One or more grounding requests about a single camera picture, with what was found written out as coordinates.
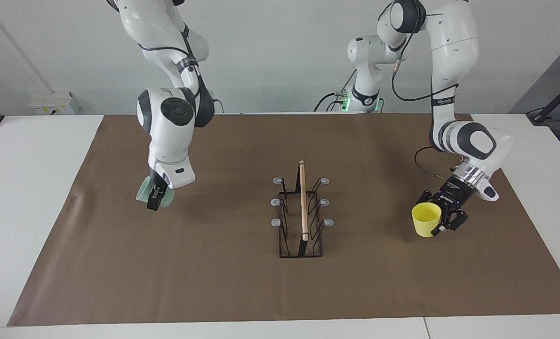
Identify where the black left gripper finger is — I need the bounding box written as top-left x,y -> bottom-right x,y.
418,189 -> 445,205
431,207 -> 469,237

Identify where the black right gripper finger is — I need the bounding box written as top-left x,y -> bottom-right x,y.
146,185 -> 168,211

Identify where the pale green cup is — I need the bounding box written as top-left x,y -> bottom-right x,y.
136,177 -> 175,209

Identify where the yellow cup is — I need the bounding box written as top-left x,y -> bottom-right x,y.
411,202 -> 443,238

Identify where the brown paper mat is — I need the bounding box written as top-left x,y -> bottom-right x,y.
6,112 -> 560,327

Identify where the black stand pole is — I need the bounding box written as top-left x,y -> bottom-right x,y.
526,75 -> 560,126

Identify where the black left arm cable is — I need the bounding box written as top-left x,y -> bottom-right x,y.
392,45 -> 460,179

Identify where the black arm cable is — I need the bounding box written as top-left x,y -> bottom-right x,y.
138,24 -> 224,113
392,45 -> 460,179

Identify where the white wall power box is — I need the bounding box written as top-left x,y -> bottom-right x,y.
28,92 -> 81,115

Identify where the black wire cup rack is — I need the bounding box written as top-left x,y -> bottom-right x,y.
271,160 -> 334,259

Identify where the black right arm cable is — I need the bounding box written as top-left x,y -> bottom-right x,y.
138,24 -> 224,113

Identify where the black left base cable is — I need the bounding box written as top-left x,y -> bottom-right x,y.
314,70 -> 356,113

